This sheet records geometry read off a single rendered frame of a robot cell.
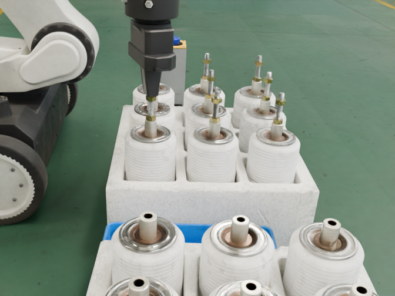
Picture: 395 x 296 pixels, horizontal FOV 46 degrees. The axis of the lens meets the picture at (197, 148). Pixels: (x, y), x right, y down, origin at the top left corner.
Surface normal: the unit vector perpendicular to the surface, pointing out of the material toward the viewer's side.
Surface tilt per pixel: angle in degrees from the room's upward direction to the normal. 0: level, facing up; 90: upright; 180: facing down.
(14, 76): 101
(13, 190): 90
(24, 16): 90
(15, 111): 0
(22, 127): 45
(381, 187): 0
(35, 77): 90
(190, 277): 0
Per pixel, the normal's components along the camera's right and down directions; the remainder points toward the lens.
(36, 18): 0.10, 0.47
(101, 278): 0.05, -0.89
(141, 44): -0.91, 0.15
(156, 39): 0.41, 0.44
